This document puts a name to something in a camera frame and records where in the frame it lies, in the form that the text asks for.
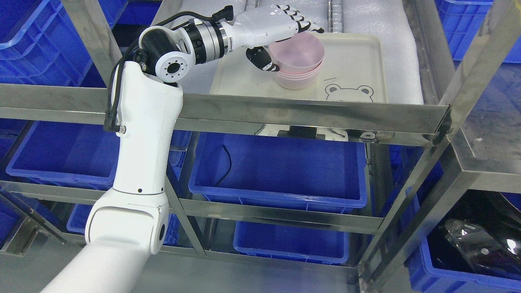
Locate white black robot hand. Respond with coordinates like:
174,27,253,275
221,5,324,72

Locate pink ikea bowl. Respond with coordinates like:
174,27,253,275
268,32,324,74

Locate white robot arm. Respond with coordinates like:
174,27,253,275
43,17,233,293

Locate blue bin centre shelf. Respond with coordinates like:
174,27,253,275
188,132,367,214

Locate blue bin shelf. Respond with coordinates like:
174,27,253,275
6,120,193,191
188,132,367,214

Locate blue bin left shelf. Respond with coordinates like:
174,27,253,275
6,120,193,191

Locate stacked pink bowls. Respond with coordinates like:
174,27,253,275
274,62,323,90

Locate cream bear tray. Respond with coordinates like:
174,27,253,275
210,33,387,103

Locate blue bin bottom centre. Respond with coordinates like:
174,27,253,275
233,221,349,265

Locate blue bin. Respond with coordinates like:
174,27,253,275
407,190,521,293
233,221,349,265

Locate steel storage rack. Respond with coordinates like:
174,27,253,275
0,0,521,293

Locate blue bin bottom right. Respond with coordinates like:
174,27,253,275
407,190,521,293

